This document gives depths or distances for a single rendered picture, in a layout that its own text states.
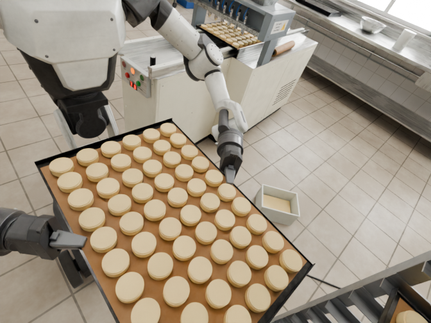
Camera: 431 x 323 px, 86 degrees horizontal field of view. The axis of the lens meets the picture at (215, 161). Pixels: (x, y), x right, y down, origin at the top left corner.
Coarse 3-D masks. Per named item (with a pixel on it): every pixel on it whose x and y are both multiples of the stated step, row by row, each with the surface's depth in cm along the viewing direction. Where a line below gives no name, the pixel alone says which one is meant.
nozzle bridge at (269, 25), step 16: (192, 0) 171; (240, 0) 146; (192, 16) 186; (224, 16) 161; (256, 16) 152; (272, 16) 138; (288, 16) 153; (256, 32) 152; (272, 32) 150; (272, 48) 165
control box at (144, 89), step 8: (120, 56) 132; (128, 64) 130; (136, 64) 131; (128, 72) 134; (136, 72) 129; (144, 72) 127; (128, 80) 138; (136, 80) 133; (144, 80) 128; (136, 88) 136; (144, 88) 131; (144, 96) 135
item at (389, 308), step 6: (396, 288) 42; (390, 294) 42; (396, 294) 42; (390, 300) 40; (396, 300) 41; (384, 306) 40; (390, 306) 39; (384, 312) 39; (390, 312) 40; (420, 312) 41; (384, 318) 38; (390, 318) 39; (426, 318) 40
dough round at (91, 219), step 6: (90, 210) 51; (96, 210) 51; (102, 210) 51; (84, 216) 49; (90, 216) 50; (96, 216) 50; (102, 216) 50; (84, 222) 49; (90, 222) 49; (96, 222) 49; (102, 222) 50; (84, 228) 48; (90, 228) 48; (96, 228) 49
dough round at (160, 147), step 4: (160, 140) 69; (164, 140) 70; (156, 144) 68; (160, 144) 68; (164, 144) 69; (168, 144) 69; (156, 148) 67; (160, 148) 67; (164, 148) 68; (168, 148) 68; (156, 152) 67; (160, 152) 67; (164, 152) 67
